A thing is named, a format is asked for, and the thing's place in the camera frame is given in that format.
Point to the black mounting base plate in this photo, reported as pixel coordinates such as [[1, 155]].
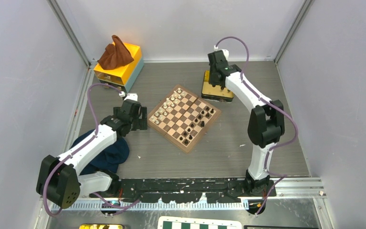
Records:
[[184, 190]]

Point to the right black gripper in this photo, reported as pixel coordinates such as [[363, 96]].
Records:
[[211, 80]]

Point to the brown cloth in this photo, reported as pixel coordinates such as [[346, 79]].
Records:
[[115, 55]]

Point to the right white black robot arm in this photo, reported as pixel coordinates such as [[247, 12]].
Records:
[[266, 124]]

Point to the green white chess mat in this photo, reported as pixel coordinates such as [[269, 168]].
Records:
[[168, 222]]

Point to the gold metal tray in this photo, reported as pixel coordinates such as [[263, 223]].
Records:
[[215, 93]]

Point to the black chess piece cluster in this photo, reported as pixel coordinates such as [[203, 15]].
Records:
[[194, 124]]

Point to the yellow storage box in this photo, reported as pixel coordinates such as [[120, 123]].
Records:
[[125, 76]]

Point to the white chess piece row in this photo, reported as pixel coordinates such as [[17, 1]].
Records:
[[171, 109]]

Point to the dark blue cloth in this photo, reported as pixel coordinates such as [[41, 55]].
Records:
[[109, 158]]

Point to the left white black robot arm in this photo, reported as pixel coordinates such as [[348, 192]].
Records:
[[60, 178]]

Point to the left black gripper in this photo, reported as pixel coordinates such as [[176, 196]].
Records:
[[142, 120]]

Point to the wooden chess board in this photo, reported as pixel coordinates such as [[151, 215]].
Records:
[[173, 133]]

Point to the gold tin at bottom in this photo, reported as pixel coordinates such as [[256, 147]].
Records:
[[101, 226]]

